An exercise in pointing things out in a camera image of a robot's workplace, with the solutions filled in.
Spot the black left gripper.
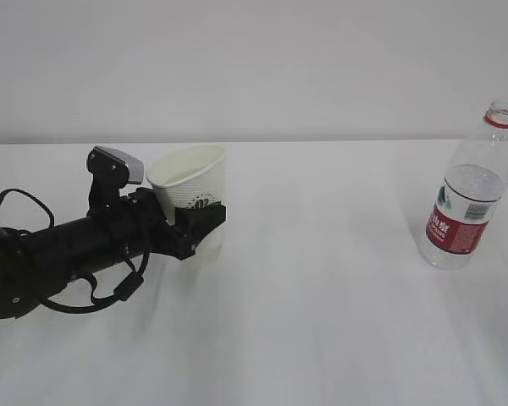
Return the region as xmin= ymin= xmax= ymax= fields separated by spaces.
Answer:
xmin=122 ymin=188 xmax=227 ymax=259

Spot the white paper coffee cup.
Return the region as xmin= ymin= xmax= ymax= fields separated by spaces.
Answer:
xmin=146 ymin=145 xmax=226 ymax=269

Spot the clear red-label water bottle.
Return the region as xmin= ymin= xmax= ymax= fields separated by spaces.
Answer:
xmin=418 ymin=101 xmax=508 ymax=270

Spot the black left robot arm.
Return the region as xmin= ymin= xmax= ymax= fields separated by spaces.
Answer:
xmin=0 ymin=188 xmax=226 ymax=319

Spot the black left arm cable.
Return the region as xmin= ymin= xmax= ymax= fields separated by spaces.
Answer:
xmin=0 ymin=189 xmax=152 ymax=315

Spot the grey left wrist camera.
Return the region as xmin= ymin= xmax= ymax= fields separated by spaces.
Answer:
xmin=86 ymin=145 xmax=145 ymax=211

